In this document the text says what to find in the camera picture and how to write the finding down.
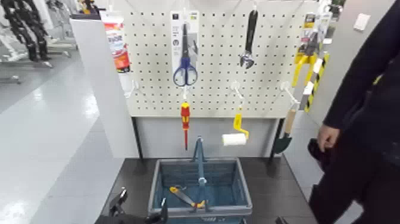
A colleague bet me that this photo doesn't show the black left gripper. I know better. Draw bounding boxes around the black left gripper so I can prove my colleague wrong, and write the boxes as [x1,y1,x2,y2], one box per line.
[95,187,169,224]

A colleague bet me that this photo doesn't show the person in dark clothing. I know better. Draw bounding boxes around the person in dark clothing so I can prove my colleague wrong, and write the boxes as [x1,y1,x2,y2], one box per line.
[308,0,400,224]

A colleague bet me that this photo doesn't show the black yellow background machine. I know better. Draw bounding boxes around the black yellow background machine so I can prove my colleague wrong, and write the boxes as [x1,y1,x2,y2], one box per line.
[76,0,100,15]

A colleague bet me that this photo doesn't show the red white sealant tube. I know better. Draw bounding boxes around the red white sealant tube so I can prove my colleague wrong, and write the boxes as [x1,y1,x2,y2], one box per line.
[99,11,131,74]

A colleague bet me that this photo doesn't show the wooden handled green trowel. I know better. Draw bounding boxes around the wooden handled green trowel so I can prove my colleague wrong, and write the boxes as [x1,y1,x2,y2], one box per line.
[274,104,298,154]

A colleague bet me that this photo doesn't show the person's bare hand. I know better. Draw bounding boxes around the person's bare hand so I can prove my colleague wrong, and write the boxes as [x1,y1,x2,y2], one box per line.
[317,124,340,153]

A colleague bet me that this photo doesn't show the blue plastic basket crate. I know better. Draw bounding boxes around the blue plastic basket crate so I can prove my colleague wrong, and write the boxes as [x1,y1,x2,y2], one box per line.
[147,136,253,224]

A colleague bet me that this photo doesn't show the black adjustable wrench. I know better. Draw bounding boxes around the black adjustable wrench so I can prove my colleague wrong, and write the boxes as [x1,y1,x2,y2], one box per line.
[239,9,259,70]

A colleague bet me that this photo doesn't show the white partition panel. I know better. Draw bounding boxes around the white partition panel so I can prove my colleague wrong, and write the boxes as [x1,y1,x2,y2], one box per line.
[69,18,140,159]

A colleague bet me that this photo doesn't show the black object in person's hand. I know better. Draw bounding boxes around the black object in person's hand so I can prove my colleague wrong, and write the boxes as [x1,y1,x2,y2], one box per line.
[307,138,333,172]

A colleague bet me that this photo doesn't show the white wall switch plate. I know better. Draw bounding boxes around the white wall switch plate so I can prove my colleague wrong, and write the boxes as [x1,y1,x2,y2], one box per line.
[354,13,371,32]

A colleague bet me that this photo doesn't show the yellow black striped bar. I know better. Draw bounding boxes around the yellow black striped bar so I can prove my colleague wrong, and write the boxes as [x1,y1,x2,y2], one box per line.
[304,52,331,113]

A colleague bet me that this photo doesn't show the yellow handled paint roller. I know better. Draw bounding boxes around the yellow handled paint roller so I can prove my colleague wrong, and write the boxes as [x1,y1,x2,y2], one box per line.
[221,107,250,147]

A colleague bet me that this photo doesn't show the black stand leg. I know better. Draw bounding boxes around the black stand leg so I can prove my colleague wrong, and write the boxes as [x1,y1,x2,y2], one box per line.
[268,118,286,159]
[131,117,145,161]

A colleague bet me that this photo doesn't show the yellow handled folding saw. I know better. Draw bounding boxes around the yellow handled folding saw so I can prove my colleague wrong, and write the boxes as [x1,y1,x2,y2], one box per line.
[169,185,207,210]

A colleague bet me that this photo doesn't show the black background robot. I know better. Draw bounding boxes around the black background robot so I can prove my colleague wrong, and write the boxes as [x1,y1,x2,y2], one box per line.
[0,0,53,63]

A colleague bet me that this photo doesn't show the grey stand back panel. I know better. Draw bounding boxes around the grey stand back panel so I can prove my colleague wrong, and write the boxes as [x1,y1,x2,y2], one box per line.
[135,117,281,159]

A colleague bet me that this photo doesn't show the white pegboard panel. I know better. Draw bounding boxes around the white pegboard panel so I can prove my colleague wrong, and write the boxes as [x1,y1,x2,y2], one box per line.
[120,0,320,119]

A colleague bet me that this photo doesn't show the yellow pliers in packaging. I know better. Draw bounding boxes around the yellow pliers in packaging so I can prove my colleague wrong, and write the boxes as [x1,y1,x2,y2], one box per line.
[291,13,323,88]

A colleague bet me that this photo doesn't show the blue scissors in packaging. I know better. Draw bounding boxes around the blue scissors in packaging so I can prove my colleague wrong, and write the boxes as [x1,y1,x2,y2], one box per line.
[170,10,200,88]

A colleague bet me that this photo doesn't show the white hanging package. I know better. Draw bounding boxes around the white hanging package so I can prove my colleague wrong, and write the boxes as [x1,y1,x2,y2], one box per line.
[318,11,334,45]

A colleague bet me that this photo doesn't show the red yellow screwdriver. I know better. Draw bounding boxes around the red yellow screwdriver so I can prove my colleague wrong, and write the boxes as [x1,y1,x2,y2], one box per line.
[180,101,191,151]

